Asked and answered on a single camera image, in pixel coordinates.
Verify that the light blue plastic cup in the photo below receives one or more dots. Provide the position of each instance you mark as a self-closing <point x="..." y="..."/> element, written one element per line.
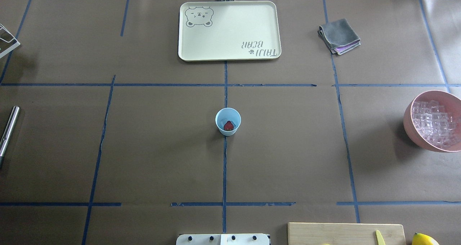
<point x="223" y="116"/>

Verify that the red strawberry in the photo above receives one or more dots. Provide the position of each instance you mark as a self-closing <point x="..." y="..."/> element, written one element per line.
<point x="228" y="126"/>

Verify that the steel muddler with black tip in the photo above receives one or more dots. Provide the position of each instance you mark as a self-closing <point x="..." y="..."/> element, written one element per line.
<point x="14" y="114"/>

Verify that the pile of clear ice cubes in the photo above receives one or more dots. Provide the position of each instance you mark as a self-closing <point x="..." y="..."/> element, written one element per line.
<point x="435" y="124"/>

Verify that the metal cup rack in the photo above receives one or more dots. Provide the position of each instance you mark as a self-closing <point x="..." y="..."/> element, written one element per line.
<point x="8" y="42"/>

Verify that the cream bear serving tray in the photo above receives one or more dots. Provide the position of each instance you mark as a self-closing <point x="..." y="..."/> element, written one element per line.
<point x="228" y="31"/>

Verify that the folded grey purple cloth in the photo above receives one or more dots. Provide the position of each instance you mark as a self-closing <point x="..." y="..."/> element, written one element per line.
<point x="339" y="36"/>

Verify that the wooden cutting board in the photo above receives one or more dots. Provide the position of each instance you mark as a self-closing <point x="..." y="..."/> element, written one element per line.
<point x="343" y="233"/>

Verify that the pink bowl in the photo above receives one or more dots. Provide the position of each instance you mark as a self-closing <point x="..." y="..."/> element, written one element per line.
<point x="452" y="104"/>

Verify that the whole yellow lemon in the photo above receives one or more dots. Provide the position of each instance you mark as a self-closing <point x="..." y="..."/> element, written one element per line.
<point x="422" y="239"/>

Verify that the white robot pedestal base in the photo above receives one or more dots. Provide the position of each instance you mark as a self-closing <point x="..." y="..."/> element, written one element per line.
<point x="224" y="239"/>

